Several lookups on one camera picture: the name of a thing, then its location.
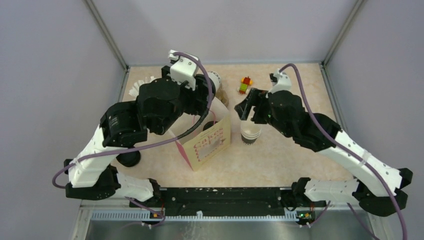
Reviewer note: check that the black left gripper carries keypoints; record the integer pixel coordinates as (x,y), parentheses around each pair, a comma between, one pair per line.
(197,106)

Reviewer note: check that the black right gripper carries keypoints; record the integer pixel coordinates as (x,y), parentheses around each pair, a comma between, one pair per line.
(256,96)

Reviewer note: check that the stack of paper cups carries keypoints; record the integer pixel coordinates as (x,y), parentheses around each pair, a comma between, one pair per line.
(249,131)

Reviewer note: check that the brown cardboard cup carrier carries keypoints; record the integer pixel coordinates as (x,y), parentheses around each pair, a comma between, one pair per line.
(222,96)

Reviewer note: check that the single white paper cup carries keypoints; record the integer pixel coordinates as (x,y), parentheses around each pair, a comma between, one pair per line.
(216,80)

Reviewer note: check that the kraft pink paper bag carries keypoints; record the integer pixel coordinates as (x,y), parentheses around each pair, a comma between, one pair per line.
(200,146)

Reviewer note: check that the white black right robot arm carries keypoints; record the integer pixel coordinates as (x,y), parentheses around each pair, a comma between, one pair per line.
(376,187)

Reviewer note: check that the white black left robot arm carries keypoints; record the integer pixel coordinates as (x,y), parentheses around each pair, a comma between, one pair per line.
(158,105)

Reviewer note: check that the red green toy brick car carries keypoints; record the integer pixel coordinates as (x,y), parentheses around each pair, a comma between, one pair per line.
(245,83)

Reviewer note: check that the stack of black lids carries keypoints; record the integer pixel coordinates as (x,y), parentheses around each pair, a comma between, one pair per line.
(129,159)

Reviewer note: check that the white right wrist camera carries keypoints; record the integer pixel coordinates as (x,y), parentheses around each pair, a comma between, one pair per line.
(280,82)

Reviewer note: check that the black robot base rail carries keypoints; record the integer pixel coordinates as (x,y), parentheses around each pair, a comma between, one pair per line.
(273,196)

